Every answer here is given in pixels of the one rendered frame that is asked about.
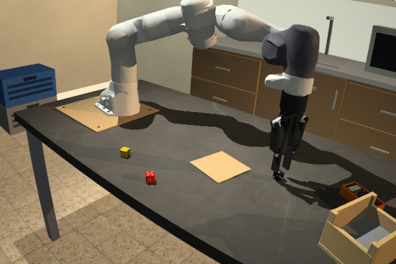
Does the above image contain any orange digital multimeter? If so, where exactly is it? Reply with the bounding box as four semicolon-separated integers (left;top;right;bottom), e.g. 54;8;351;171
340;182;385;210

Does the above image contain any wooden crate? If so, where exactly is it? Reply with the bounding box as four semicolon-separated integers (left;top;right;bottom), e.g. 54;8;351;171
322;194;396;264

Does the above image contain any black die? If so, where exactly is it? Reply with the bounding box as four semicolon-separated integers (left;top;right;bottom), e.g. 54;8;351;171
273;170;284;181

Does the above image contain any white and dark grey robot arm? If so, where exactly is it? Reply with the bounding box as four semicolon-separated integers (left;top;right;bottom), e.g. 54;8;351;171
95;0;320;116

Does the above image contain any tan flat mat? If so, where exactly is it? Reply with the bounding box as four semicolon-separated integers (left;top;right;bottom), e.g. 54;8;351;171
189;151;251;184

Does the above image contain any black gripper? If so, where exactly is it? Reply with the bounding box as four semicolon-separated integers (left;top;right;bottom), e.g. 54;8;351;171
270;90;309;173

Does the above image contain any yellow die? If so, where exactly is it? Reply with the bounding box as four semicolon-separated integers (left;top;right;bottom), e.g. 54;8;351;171
120;147;130;158

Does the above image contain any red die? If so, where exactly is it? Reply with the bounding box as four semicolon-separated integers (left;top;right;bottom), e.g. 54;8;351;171
145;171;155;183

